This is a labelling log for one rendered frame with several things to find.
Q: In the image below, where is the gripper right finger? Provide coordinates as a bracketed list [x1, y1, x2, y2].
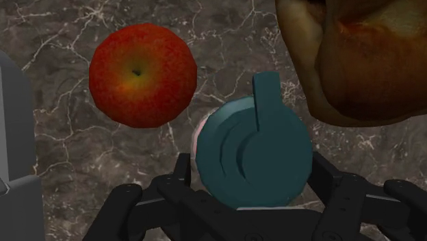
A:
[307, 151, 427, 241]

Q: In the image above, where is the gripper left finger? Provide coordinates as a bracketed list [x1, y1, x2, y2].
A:
[82, 153, 234, 241]

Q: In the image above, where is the teal lidded pink bottle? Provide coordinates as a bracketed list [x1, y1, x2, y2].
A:
[191, 71, 313, 210]

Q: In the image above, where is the red apple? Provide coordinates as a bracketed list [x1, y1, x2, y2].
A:
[88, 23, 198, 129]

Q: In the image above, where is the brown yellow bowl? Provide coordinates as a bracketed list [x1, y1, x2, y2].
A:
[274, 0, 427, 128]

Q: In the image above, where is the grey box appliance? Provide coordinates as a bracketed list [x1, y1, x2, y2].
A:
[0, 50, 46, 241]

